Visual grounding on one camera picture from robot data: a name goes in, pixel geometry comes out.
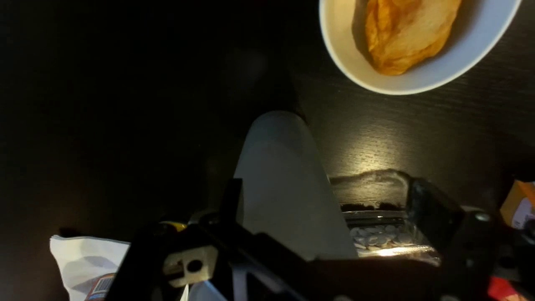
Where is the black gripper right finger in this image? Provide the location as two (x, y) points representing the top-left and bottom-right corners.
(406, 175), (535, 301)

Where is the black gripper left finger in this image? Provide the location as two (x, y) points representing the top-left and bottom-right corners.
(104, 177), (314, 301)

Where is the grey panda print cup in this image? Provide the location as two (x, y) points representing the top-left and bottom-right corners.
(232, 108), (359, 262)

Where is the clear plastic lunchbox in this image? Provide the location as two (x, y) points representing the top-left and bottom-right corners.
(328, 167), (443, 264)

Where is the white napkin under cans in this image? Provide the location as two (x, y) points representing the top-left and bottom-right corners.
(48, 232), (134, 301)

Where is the orange white snack pouch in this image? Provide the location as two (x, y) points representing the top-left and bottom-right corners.
(498, 179), (535, 230)

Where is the small white bowl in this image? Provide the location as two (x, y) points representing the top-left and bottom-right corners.
(318, 0), (523, 97)

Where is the bread piece in bowl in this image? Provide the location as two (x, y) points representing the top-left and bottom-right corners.
(351, 0), (463, 77)

